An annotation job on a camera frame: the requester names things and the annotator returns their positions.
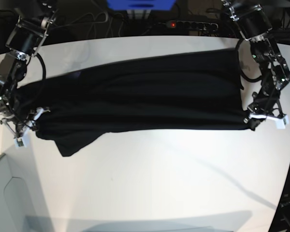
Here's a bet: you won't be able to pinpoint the black T-shirt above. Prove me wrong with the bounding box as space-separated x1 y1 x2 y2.
16 49 252 157

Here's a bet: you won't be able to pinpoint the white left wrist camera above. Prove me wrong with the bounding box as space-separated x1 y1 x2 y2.
275 115 289 130

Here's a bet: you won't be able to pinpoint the grey cables behind table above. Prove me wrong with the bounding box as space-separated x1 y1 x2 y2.
50 9 126 39

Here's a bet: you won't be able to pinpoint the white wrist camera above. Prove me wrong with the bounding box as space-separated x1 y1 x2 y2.
275 115 289 130
14 136 29 148

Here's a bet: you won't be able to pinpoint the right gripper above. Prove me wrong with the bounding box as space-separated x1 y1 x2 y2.
1 107 50 139

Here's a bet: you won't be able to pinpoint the blue plastic bin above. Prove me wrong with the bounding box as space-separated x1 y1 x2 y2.
107 0 176 11

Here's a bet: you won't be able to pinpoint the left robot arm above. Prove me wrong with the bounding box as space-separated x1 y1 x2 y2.
222 0 290 130

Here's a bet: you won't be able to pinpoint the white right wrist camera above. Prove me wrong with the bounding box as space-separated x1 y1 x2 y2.
14 136 29 148

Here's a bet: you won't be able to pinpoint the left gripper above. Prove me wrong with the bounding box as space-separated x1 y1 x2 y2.
244 96 287 131

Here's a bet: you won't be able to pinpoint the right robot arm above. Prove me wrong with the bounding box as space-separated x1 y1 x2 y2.
0 0 57 139

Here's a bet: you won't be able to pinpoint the black power strip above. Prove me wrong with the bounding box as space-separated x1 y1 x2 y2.
163 20 219 32

